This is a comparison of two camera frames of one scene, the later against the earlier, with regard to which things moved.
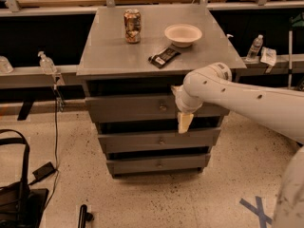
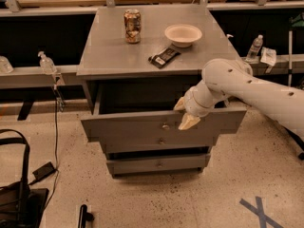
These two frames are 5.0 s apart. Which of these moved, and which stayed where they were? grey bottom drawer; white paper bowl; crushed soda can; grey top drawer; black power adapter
Moved: grey top drawer
Stayed: white paper bowl; black power adapter; grey bottom drawer; crushed soda can
